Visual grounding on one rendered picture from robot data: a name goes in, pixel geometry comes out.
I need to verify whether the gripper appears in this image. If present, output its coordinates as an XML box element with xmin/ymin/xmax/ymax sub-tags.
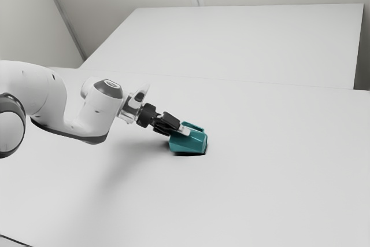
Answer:
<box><xmin>136</xmin><ymin>102</ymin><xmax>191</xmax><ymax>137</ymax></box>

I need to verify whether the teal faceted mug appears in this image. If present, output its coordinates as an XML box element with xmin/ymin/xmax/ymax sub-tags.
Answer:
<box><xmin>168</xmin><ymin>121</ymin><xmax>209</xmax><ymax>156</ymax></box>

